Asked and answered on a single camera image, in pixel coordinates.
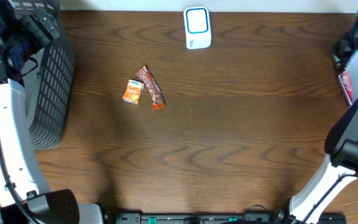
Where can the small orange juice carton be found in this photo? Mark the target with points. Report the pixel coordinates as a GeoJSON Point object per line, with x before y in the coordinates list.
{"type": "Point", "coordinates": [133, 92]}

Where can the red purple snack packet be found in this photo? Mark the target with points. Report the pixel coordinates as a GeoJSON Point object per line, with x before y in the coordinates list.
{"type": "Point", "coordinates": [345, 83]}

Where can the brown orange chocolate bar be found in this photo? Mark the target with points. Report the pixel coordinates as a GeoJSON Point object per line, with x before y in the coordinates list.
{"type": "Point", "coordinates": [147, 78]}

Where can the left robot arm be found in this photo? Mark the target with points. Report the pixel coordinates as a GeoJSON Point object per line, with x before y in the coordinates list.
{"type": "Point", "coordinates": [25, 194]}

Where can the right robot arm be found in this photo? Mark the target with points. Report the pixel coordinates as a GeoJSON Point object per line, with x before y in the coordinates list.
{"type": "Point", "coordinates": [340, 164]}

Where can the grey plastic mesh basket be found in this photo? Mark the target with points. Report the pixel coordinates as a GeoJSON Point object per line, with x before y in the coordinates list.
{"type": "Point", "coordinates": [48, 81]}

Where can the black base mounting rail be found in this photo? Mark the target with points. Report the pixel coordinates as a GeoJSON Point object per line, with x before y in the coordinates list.
{"type": "Point", "coordinates": [256, 216]}

